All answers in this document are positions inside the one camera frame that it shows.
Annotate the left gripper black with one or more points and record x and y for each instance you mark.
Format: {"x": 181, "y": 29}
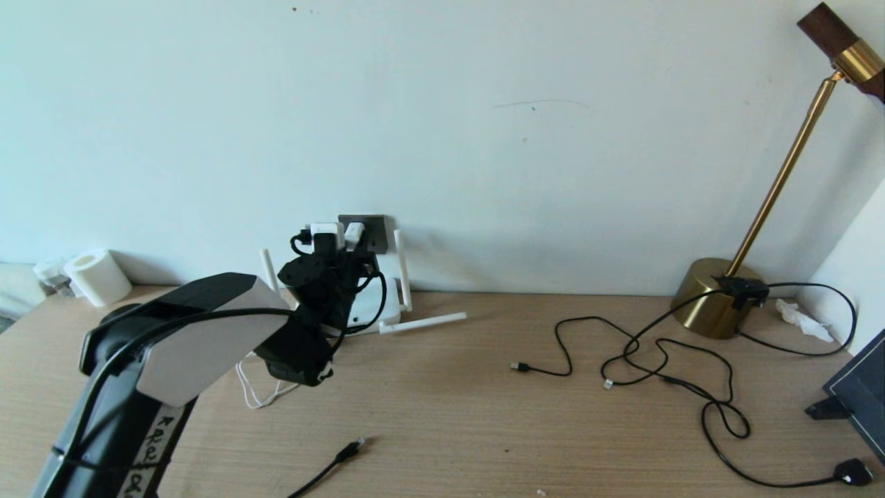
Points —
{"x": 346, "y": 290}

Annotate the white power adapter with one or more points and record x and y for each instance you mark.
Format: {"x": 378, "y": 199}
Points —
{"x": 354, "y": 235}

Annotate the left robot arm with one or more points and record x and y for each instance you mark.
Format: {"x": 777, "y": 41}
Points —
{"x": 200, "y": 349}

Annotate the white router with antennas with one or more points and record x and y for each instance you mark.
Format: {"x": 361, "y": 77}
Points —
{"x": 387, "y": 297}

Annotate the white toilet paper roll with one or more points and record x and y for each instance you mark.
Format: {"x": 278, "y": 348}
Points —
{"x": 98, "y": 277}

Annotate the small clear jar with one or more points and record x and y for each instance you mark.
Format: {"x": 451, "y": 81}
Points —
{"x": 50, "y": 273}

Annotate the brass desk lamp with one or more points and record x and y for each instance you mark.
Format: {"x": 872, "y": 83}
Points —
{"x": 705, "y": 304}

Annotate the black clip on lamp base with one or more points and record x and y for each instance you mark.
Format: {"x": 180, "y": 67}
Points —
{"x": 743, "y": 287}

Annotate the crumpled white tissue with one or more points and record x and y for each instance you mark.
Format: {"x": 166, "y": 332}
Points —
{"x": 802, "y": 319}

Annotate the black clip stand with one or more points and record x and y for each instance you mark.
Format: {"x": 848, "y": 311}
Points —
{"x": 826, "y": 409}

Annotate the grey wall socket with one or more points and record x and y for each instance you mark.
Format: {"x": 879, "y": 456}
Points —
{"x": 375, "y": 235}

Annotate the dark metal camera bracket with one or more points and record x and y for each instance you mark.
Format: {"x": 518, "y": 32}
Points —
{"x": 323, "y": 243}

